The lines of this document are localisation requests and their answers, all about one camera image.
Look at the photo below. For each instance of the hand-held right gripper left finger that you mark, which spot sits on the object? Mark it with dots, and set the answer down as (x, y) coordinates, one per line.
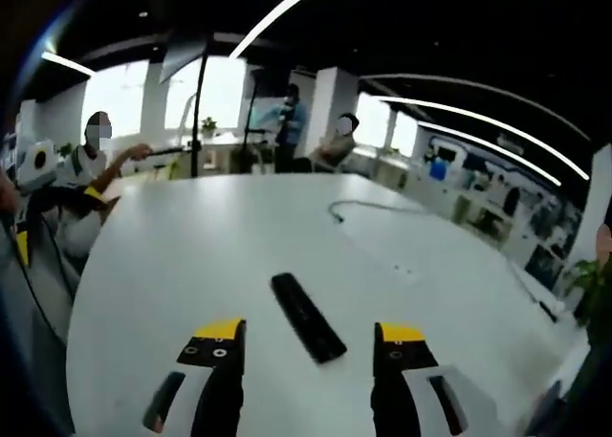
(220, 370)

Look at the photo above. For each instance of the green potted plant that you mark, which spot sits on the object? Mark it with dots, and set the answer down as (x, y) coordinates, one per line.
(590, 284)

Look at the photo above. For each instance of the black handheld object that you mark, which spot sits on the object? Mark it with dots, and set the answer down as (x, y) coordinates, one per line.
(165, 150)

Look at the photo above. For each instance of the black remote control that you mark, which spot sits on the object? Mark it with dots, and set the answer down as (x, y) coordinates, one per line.
(308, 317)

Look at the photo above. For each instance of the small background plant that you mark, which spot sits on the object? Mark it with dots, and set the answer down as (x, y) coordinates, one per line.
(209, 124)

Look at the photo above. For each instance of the long ceiling light strip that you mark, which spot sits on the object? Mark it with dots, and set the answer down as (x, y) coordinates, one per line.
(239, 49)

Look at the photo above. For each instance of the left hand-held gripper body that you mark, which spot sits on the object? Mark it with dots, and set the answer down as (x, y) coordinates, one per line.
(28, 169)

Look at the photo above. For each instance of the blue water jug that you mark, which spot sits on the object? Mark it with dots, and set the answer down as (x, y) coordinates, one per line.
(438, 169)

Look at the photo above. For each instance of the black softbox lamp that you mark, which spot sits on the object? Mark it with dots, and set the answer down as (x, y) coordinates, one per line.
(181, 59)

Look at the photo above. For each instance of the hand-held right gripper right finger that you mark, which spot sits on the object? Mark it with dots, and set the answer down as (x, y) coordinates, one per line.
(397, 375)

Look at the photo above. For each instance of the thin ceiling light strip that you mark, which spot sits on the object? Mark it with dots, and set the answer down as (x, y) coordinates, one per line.
(478, 117)

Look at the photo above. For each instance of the black light stand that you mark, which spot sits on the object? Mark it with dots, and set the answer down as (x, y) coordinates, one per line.
(197, 121)

